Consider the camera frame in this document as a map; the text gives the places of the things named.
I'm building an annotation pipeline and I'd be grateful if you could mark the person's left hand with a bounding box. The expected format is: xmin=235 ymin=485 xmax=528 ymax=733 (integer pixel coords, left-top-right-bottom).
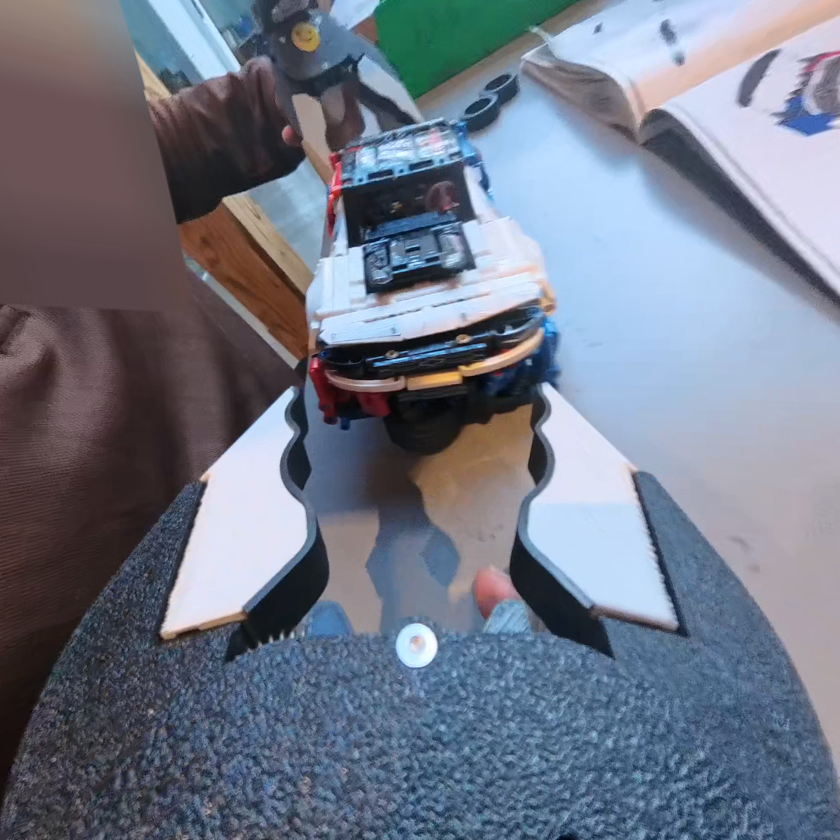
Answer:
xmin=281 ymin=82 xmax=367 ymax=153

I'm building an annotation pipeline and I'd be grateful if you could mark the wooden building post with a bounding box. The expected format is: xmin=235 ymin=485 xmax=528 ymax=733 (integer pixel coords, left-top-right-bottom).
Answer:
xmin=134 ymin=52 xmax=317 ymax=368

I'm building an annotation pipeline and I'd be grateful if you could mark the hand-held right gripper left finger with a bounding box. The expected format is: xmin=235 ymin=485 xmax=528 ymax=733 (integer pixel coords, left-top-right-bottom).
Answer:
xmin=159 ymin=386 xmax=330 ymax=662

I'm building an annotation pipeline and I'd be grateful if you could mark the green plastic bin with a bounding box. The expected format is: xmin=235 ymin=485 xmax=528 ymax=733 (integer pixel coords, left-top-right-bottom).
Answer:
xmin=373 ymin=0 xmax=581 ymax=99

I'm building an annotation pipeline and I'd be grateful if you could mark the person's right hand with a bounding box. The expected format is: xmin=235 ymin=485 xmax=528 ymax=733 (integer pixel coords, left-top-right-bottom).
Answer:
xmin=472 ymin=567 xmax=521 ymax=621

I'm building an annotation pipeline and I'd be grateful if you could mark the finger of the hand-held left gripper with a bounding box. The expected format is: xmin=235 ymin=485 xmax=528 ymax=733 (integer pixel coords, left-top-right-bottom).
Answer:
xmin=290 ymin=91 xmax=337 ymax=188
xmin=354 ymin=46 xmax=427 ymax=132

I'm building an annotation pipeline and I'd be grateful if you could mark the person's left forearm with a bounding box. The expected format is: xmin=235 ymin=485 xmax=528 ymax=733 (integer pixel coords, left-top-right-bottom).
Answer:
xmin=147 ymin=56 xmax=308 ymax=225

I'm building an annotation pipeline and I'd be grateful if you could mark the open building instruction booklet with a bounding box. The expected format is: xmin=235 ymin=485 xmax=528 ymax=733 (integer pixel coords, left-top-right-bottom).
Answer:
xmin=521 ymin=0 xmax=840 ymax=299

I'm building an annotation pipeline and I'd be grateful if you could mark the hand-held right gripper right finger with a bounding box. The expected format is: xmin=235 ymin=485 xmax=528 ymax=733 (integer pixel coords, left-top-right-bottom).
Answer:
xmin=510 ymin=382 xmax=680 ymax=659

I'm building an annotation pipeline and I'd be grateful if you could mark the glass door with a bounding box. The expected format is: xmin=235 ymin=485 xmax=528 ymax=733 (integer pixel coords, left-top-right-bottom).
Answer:
xmin=121 ymin=0 xmax=263 ymax=96

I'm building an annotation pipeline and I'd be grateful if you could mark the brick-built toy race car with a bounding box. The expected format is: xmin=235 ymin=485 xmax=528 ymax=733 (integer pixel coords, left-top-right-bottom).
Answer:
xmin=305 ymin=118 xmax=563 ymax=457

